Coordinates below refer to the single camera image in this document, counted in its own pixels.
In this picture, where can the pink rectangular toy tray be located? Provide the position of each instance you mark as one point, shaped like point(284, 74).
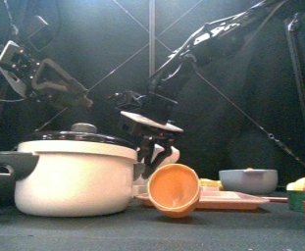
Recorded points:
point(229, 199)

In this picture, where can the yellow toy food piece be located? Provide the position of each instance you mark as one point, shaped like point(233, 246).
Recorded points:
point(300, 183)

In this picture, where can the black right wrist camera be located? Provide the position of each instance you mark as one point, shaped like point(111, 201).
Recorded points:
point(126, 99)

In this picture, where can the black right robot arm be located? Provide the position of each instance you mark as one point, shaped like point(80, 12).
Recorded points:
point(216, 34)

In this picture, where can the vertical metal frame pole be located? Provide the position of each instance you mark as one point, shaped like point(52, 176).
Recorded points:
point(151, 36)

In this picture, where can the orange toy bowl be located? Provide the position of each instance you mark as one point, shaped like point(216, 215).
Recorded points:
point(174, 189)

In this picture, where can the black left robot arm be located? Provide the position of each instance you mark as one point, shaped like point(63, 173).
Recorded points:
point(1, 19)

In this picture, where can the black camera stand pole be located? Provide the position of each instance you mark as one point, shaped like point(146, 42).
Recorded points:
point(299, 81)

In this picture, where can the green toy box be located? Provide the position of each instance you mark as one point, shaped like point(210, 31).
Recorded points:
point(301, 200)

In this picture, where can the grey toy bowl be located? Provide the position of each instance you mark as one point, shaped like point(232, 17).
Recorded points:
point(248, 181)

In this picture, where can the black pot lid grey knob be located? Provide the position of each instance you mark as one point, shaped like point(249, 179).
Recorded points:
point(78, 134)

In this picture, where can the yellow egg sushi toy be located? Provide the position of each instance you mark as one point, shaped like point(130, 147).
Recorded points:
point(210, 183)

